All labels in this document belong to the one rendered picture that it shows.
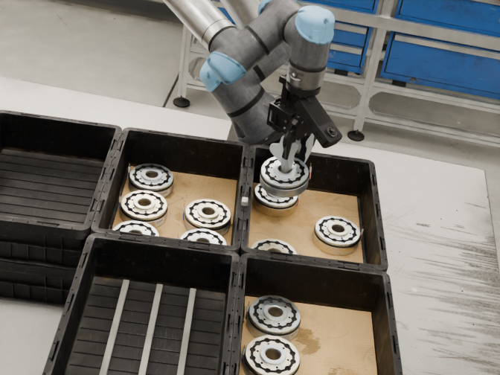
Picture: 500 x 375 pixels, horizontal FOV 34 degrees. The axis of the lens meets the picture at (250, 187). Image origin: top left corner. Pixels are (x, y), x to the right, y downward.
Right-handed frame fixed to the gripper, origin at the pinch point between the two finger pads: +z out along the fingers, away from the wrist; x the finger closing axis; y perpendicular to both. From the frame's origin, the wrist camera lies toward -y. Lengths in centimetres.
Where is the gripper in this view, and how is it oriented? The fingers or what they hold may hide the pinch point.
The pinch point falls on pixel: (295, 167)
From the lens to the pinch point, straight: 179.2
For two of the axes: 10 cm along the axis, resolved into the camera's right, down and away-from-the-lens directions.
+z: -1.3, 8.0, 5.9
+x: -6.9, 3.5, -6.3
